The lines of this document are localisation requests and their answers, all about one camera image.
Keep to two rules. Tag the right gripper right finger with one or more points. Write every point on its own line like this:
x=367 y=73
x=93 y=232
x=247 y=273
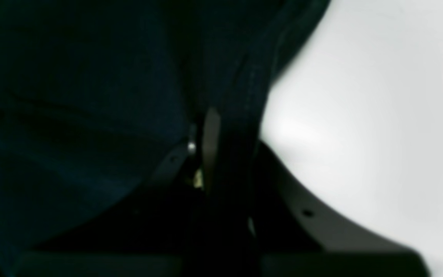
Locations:
x=301 y=236

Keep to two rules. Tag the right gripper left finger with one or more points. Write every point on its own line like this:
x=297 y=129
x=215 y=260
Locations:
x=193 y=160

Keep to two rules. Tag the black T-shirt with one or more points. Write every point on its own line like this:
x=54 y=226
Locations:
x=95 y=94

